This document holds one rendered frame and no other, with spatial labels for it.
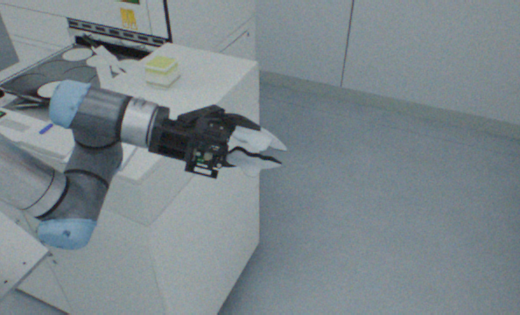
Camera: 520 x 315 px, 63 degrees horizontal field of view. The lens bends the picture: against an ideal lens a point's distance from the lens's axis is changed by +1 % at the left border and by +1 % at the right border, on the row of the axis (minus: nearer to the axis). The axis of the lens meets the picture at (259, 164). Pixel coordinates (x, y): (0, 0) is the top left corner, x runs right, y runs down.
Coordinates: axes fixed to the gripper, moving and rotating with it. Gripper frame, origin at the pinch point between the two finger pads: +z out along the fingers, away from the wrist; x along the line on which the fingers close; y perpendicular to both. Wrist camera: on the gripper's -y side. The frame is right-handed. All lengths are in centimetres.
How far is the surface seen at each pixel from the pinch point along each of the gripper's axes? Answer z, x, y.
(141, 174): -24.3, -21.5, -15.0
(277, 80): 19, -66, -240
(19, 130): -58, -29, -31
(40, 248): -42, -43, -8
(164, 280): -15, -57, -20
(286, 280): 34, -97, -72
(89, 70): -58, -27, -75
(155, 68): -32, -10, -50
